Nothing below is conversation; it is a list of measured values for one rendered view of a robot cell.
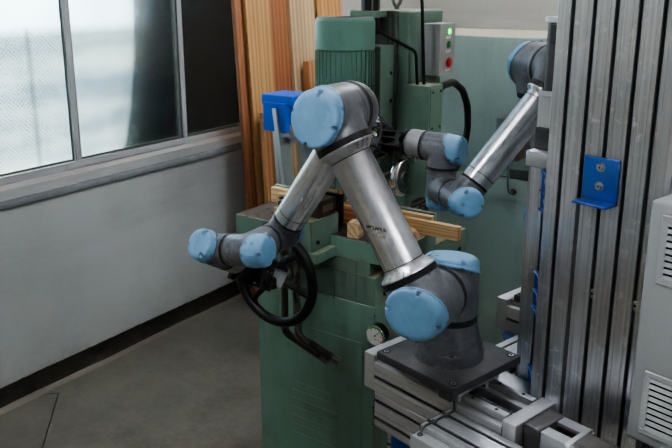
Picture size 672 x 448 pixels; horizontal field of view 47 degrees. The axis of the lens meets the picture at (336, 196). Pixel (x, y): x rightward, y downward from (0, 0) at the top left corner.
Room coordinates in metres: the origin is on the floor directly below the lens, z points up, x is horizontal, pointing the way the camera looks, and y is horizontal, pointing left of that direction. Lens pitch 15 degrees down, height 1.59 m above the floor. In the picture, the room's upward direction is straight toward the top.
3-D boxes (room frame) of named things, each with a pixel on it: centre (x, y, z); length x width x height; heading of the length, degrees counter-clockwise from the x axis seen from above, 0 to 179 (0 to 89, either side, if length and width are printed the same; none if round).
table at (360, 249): (2.21, 0.04, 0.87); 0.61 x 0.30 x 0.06; 55
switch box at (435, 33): (2.48, -0.33, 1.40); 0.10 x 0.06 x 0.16; 145
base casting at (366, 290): (2.40, -0.10, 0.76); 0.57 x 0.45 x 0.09; 145
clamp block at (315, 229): (2.14, 0.09, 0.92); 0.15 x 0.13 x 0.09; 55
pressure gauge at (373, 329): (1.97, -0.12, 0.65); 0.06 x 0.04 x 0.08; 55
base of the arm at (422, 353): (1.54, -0.25, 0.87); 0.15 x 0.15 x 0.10
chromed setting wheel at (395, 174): (2.33, -0.20, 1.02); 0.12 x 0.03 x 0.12; 145
